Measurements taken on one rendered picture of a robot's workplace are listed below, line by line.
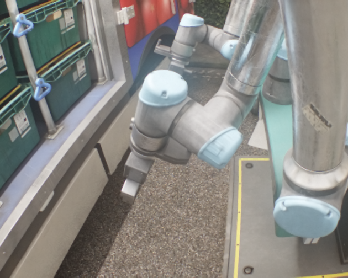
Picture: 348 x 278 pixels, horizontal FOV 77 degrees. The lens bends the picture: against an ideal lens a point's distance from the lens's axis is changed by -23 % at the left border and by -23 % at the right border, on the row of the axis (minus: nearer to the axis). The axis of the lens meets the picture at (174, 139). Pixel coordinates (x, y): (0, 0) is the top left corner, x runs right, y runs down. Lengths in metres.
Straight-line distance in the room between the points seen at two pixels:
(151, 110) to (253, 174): 0.87
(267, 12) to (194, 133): 0.24
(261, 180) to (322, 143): 0.92
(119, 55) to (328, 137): 1.16
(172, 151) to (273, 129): 0.41
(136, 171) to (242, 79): 0.28
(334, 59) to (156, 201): 1.43
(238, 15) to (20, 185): 0.93
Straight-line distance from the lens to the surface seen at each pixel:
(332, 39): 0.29
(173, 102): 0.44
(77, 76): 1.33
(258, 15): 0.44
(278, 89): 0.98
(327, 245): 1.11
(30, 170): 1.05
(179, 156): 0.55
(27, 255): 0.99
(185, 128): 0.45
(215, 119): 0.45
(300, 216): 0.41
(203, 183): 1.66
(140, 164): 0.56
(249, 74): 0.49
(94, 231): 1.57
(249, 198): 1.17
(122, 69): 1.39
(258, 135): 2.00
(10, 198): 1.00
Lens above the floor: 1.23
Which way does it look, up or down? 38 degrees down
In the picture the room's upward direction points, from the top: 8 degrees counter-clockwise
